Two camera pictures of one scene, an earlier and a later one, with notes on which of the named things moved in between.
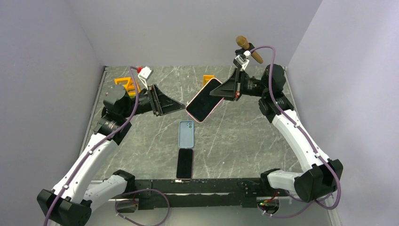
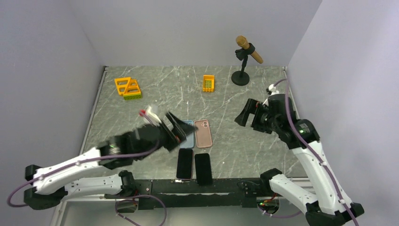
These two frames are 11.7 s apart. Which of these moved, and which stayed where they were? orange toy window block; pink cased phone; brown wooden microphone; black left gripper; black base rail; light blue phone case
Moved: black left gripper; pink cased phone
Stayed: orange toy window block; brown wooden microphone; black base rail; light blue phone case
